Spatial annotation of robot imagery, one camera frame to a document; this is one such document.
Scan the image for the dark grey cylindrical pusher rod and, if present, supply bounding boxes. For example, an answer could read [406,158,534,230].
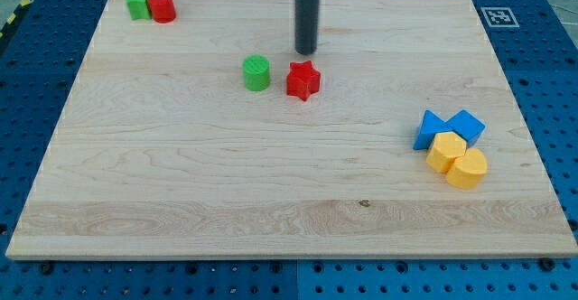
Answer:
[294,0,320,55]

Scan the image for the red star block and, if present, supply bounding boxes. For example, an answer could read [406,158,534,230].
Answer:
[286,61,322,101]

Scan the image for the green cylinder block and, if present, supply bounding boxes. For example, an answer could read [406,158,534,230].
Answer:
[242,54,270,91]

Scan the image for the green star block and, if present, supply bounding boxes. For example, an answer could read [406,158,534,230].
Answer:
[126,0,151,21]

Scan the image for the light wooden board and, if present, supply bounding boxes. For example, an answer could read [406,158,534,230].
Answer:
[6,0,577,260]

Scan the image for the red cylinder block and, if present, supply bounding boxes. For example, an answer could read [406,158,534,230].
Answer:
[146,0,176,23]

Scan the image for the blue triangle block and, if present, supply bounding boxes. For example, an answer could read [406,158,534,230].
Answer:
[413,110,452,150]

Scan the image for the white fiducial marker tag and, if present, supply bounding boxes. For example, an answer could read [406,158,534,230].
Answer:
[480,6,519,28]

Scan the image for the yellow hexagon block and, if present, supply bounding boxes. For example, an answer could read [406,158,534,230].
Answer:
[425,132,467,173]

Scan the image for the blue cube block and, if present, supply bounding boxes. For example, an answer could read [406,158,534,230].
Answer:
[446,109,486,147]

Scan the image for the yellow heart block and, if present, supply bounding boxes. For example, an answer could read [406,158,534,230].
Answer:
[445,147,488,190]

